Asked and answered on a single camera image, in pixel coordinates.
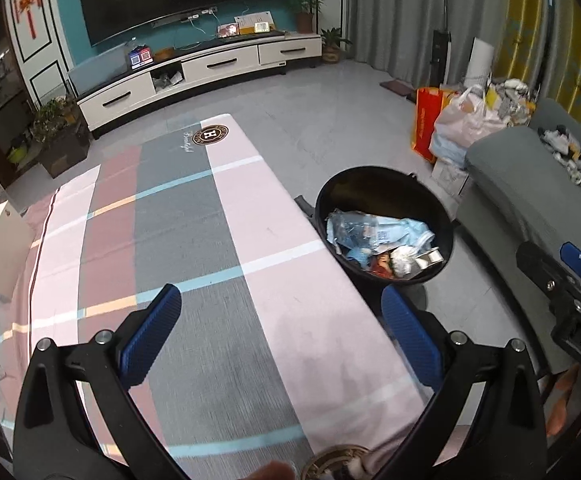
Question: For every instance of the white TV cabinet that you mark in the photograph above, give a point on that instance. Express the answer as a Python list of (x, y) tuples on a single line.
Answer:
[(220, 65)]

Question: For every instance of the red wrapper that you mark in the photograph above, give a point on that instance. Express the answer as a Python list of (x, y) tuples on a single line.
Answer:
[(383, 265)]

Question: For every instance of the white storage box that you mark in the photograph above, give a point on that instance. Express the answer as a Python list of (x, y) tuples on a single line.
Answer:
[(5, 255)]

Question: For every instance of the black white patterned cloth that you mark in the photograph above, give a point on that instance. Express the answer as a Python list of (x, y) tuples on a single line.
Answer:
[(565, 155)]

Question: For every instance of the orange shopping bag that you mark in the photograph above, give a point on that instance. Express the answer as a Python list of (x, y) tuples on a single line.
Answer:
[(423, 125)]

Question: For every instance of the black trash bin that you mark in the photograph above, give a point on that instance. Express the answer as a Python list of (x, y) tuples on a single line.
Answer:
[(370, 185)]

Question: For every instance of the white cardboard box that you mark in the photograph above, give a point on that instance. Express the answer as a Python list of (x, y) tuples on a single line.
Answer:
[(448, 177)]

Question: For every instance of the dark brown floor mat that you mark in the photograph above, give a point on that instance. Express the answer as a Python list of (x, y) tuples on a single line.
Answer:
[(398, 87)]

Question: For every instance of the small potted plant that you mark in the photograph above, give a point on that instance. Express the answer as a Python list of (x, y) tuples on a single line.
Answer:
[(331, 52)]

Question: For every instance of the large white plastic bag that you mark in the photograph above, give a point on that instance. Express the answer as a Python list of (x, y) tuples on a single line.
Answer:
[(463, 120)]

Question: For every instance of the tall potted plant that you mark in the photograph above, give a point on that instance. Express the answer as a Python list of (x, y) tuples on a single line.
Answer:
[(304, 22)]

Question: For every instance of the person's right hand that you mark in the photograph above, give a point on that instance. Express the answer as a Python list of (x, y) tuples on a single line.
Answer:
[(568, 385)]

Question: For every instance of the grey translucent tank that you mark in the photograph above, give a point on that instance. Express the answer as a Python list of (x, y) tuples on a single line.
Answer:
[(98, 70)]

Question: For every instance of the yellow patterned curtain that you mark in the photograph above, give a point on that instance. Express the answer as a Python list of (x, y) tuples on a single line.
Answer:
[(525, 10)]

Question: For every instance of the blue sign stand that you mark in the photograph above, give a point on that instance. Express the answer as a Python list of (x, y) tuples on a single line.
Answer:
[(140, 58)]

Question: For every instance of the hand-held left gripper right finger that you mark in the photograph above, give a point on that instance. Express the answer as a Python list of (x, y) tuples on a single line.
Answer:
[(413, 335)]

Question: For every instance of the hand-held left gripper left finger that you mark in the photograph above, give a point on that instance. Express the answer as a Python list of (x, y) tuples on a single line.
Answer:
[(150, 332)]

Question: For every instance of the pile of patterned clothes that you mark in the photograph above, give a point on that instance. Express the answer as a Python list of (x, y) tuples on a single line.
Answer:
[(513, 100)]

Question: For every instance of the grey curtain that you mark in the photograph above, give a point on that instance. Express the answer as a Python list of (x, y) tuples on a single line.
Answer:
[(395, 10)]

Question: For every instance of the clear blue plastic wrapper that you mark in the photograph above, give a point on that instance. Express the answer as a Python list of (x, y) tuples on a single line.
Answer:
[(410, 232)]

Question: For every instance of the grey sofa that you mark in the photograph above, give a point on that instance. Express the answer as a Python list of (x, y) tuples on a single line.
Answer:
[(520, 185)]

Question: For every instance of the white board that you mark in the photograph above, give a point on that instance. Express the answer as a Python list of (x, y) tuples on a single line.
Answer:
[(479, 60)]

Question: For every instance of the upright vacuum cleaner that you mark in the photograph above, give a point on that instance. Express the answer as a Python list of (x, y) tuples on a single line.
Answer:
[(440, 55)]

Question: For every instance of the white desk calendar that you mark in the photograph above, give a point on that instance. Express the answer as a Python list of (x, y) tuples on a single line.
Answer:
[(253, 21)]

